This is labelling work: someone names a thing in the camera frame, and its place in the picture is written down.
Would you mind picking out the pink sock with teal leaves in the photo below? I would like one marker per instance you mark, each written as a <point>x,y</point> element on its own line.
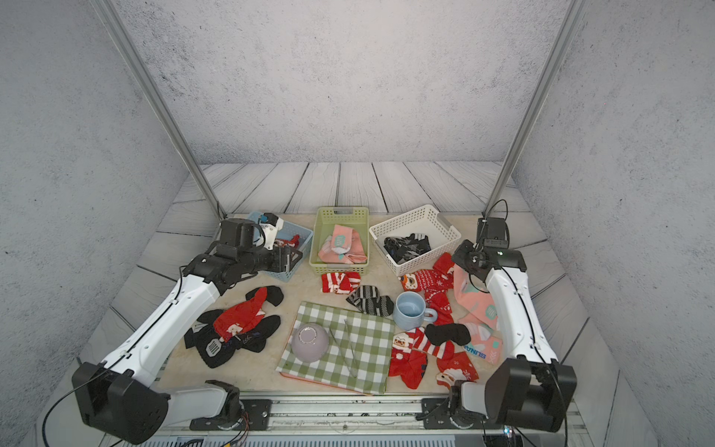
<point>344,246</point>

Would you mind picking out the red bear Christmas sock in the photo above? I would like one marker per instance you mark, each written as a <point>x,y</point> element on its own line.
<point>294,242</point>

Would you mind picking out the red snowflake sock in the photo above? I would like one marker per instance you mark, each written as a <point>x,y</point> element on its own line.
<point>434,283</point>

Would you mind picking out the metal base rail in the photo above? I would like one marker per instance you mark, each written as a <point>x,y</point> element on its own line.
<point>395,419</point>

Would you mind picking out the light green plastic basket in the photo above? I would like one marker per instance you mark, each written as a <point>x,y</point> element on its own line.
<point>356,218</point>

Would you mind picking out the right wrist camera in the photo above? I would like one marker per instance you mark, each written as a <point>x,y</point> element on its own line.
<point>493,233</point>

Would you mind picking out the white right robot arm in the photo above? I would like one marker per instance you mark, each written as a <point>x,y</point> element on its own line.
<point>530,389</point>

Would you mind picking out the light blue ceramic mug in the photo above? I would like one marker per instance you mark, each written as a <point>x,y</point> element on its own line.
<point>411,311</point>

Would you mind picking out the red Santa sock front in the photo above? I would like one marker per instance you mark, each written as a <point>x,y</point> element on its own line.
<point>458,368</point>

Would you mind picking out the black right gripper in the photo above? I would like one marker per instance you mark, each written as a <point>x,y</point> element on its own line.
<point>459,255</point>

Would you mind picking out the lilac ceramic bowl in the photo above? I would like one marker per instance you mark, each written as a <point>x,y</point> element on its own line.
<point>310,342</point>

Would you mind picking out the right aluminium frame post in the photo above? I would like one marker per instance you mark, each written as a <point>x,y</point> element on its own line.
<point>550,71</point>

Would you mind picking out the light blue plastic basket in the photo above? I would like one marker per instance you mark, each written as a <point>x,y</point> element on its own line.
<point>286,238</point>

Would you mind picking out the black blue sport sock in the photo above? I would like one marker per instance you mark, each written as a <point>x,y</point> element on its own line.
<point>405,249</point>

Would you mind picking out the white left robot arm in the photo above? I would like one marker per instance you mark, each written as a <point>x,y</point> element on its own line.
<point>116,396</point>

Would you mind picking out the red Santa Christmas sock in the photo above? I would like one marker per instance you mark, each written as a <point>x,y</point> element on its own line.
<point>242,317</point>

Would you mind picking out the green white checkered cloth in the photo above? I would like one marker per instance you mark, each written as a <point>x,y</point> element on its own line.
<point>358,352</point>

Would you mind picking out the black sock with white label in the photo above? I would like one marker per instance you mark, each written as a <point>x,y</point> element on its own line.
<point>214,351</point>

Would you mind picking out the pink sock with blue text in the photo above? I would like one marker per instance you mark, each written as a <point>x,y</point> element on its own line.
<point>481,319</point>

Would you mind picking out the white plastic basket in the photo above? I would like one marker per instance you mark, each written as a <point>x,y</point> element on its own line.
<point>443,237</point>

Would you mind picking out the black grey striped sock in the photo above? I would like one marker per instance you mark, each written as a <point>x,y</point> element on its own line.
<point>369,301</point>

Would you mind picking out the red white striped Santa sock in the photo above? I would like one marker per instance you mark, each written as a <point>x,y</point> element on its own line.
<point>405,343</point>

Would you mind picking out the black sock near mug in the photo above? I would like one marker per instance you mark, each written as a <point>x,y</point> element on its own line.
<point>454,332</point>

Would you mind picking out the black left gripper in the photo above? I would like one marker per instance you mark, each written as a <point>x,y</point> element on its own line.
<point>282,258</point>

